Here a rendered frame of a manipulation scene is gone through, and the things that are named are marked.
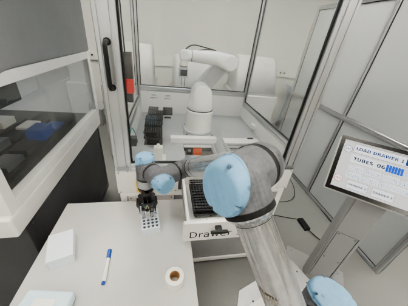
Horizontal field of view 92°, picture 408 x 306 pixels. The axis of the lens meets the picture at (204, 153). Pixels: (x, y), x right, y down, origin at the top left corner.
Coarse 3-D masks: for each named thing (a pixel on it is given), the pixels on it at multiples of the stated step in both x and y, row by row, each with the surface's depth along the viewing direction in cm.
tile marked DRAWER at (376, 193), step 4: (372, 188) 100; (376, 188) 99; (372, 192) 99; (376, 192) 99; (380, 192) 98; (384, 192) 98; (388, 192) 97; (372, 196) 99; (376, 196) 98; (380, 196) 98; (384, 196) 97; (388, 196) 97; (392, 196) 96; (384, 200) 97; (388, 200) 96; (392, 200) 96
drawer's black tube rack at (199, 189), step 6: (192, 180) 109; (198, 180) 110; (192, 186) 104; (198, 186) 104; (192, 192) 104; (198, 192) 100; (192, 198) 97; (198, 198) 97; (204, 198) 97; (192, 204) 97; (198, 204) 93; (204, 204) 94; (192, 210) 95; (210, 210) 95
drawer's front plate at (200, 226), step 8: (184, 224) 80; (192, 224) 80; (200, 224) 81; (208, 224) 82; (216, 224) 83; (224, 224) 83; (232, 224) 84; (184, 232) 82; (192, 232) 83; (200, 232) 84; (208, 232) 84; (232, 232) 87; (184, 240) 85
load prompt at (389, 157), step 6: (360, 144) 106; (354, 150) 106; (360, 150) 105; (366, 150) 104; (372, 150) 104; (378, 150) 103; (372, 156) 103; (378, 156) 102; (384, 156) 101; (390, 156) 101; (396, 156) 100; (402, 156) 99; (390, 162) 100; (396, 162) 99; (402, 162) 98
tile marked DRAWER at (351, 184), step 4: (348, 180) 104; (352, 180) 103; (348, 184) 103; (352, 184) 103; (356, 184) 102; (360, 184) 102; (348, 188) 103; (352, 188) 102; (356, 188) 102; (360, 188) 101; (364, 188) 101; (364, 192) 100
